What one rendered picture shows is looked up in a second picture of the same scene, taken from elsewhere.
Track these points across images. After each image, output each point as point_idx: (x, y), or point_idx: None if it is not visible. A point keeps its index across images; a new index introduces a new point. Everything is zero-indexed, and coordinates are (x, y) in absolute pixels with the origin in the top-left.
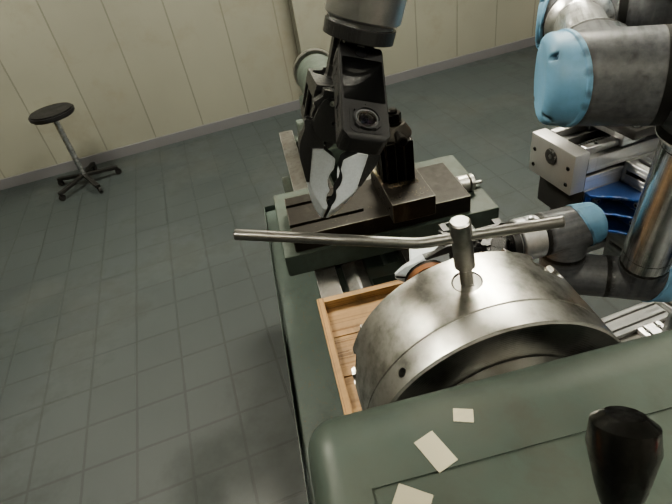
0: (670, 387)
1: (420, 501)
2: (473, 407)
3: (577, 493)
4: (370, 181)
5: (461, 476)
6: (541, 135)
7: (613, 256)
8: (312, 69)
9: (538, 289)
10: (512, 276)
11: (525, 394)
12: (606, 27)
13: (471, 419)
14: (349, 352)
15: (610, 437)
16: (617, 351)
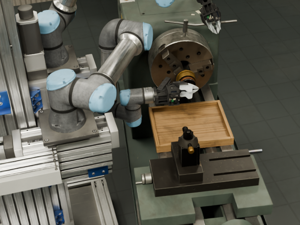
0: (160, 15)
1: None
2: (190, 15)
3: (180, 8)
4: (203, 181)
5: (195, 10)
6: (116, 127)
7: (115, 106)
8: (216, 10)
9: (168, 35)
10: (173, 36)
11: (181, 16)
12: (134, 24)
13: (191, 14)
14: (218, 122)
15: None
16: (163, 21)
